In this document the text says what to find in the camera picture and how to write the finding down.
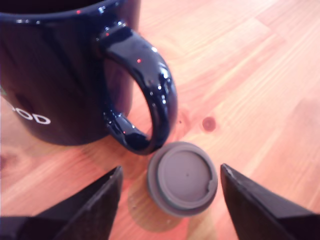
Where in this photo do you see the black mug white lettering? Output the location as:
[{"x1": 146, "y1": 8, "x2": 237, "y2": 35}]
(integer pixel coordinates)
[{"x1": 0, "y1": 0, "x2": 179, "y2": 156}]

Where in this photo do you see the dark brown coffee capsule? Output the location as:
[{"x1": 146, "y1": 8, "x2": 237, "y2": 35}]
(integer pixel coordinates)
[{"x1": 146, "y1": 141, "x2": 219, "y2": 218}]

